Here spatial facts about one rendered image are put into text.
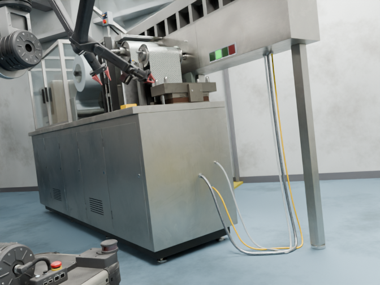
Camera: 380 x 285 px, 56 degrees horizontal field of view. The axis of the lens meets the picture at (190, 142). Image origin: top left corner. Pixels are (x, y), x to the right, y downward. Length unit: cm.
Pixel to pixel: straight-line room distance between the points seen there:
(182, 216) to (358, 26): 297
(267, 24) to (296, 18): 15
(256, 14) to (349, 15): 235
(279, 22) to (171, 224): 123
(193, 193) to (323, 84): 252
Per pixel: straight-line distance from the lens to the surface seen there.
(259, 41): 204
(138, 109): 193
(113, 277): 152
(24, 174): 660
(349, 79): 423
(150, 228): 201
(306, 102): 205
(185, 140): 208
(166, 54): 240
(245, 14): 214
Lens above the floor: 75
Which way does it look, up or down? 2 degrees down
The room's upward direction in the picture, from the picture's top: 6 degrees counter-clockwise
